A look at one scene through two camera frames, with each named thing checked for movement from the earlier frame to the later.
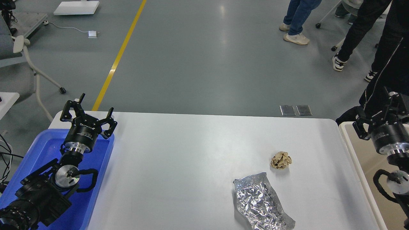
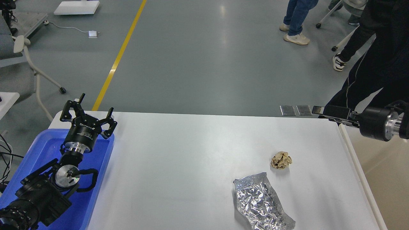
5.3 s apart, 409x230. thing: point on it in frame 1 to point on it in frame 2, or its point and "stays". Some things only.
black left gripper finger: x=112 y=124 stays
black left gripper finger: x=65 y=116 stays
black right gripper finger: x=397 y=103 to x=341 y=114
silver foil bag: x=257 y=203 stays
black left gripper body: x=84 y=131 stays
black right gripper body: x=391 y=139 to x=380 y=123
